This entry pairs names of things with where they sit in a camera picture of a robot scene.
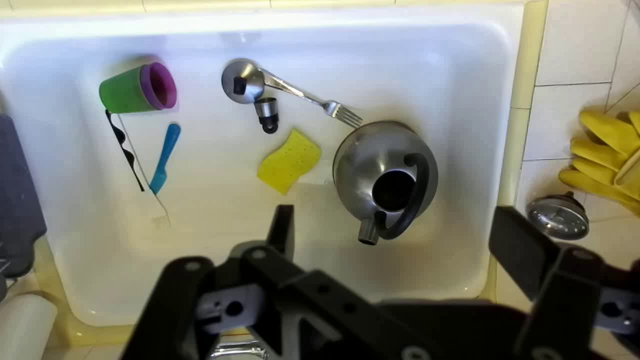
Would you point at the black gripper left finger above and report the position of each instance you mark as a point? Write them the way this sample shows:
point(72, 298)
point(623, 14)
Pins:
point(200, 321)

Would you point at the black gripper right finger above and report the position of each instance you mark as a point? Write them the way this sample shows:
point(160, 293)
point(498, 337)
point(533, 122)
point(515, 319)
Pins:
point(572, 300)

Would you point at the green cup with purple inside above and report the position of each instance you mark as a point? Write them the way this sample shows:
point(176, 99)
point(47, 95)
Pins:
point(123, 91)

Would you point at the white kitchen sink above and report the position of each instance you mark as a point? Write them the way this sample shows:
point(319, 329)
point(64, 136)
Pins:
point(100, 252)

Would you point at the yellow cloth on counter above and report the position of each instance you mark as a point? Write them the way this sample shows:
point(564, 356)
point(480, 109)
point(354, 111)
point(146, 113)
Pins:
point(601, 130)

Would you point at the white soap dispenser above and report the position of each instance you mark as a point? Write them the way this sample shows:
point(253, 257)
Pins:
point(23, 331)

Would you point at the yellow sponge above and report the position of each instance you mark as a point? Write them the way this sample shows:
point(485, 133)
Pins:
point(289, 162)

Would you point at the blue plastic utensil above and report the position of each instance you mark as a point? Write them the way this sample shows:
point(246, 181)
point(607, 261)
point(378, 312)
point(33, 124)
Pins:
point(170, 140)

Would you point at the black wavy straw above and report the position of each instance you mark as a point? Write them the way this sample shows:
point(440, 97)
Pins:
point(127, 151)

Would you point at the small black metal gadget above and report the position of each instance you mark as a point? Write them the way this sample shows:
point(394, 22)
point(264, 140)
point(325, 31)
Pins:
point(269, 116)

